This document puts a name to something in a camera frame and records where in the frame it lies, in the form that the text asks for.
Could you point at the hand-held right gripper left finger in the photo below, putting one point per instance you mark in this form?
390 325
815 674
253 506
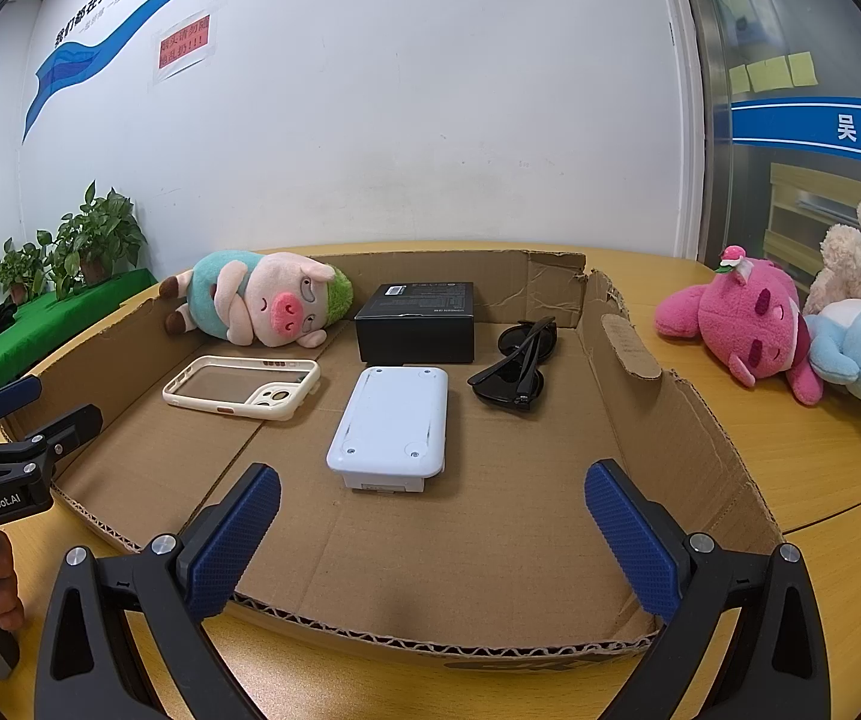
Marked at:
239 540

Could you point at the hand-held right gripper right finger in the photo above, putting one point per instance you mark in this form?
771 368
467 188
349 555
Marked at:
633 532

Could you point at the cardboard box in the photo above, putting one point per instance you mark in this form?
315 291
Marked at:
475 540

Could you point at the black printed box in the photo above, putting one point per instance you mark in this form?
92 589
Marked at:
415 330

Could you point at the green cloth covered table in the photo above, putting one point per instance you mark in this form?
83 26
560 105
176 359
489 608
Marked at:
63 315

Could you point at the small potted green plant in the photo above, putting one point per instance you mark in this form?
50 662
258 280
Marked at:
21 270

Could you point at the beige phone case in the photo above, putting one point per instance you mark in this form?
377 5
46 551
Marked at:
291 409

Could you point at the large potted green plant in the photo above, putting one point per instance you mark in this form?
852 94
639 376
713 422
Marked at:
96 232

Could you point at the black sunglasses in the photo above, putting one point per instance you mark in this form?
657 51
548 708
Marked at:
509 386

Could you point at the white plastic device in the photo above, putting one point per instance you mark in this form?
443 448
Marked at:
393 420

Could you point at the pig plush toy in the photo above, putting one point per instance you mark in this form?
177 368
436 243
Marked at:
265 300

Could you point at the pink plush toy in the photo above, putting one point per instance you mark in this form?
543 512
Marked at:
738 315

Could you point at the blue plush toy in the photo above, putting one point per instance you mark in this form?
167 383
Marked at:
850 345

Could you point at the yellow wooden shelf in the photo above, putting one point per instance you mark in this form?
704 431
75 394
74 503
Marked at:
798 240

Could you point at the beige plush toy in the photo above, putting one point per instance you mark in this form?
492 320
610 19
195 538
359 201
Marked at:
850 255

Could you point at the yellow sticky note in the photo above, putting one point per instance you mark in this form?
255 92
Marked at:
801 69
739 79
768 75

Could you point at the glass partition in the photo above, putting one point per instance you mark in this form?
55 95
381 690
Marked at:
813 15

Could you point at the blue ribbon wall decal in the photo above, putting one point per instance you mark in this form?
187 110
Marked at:
70 64

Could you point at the red wall sign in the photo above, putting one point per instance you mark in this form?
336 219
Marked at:
184 45

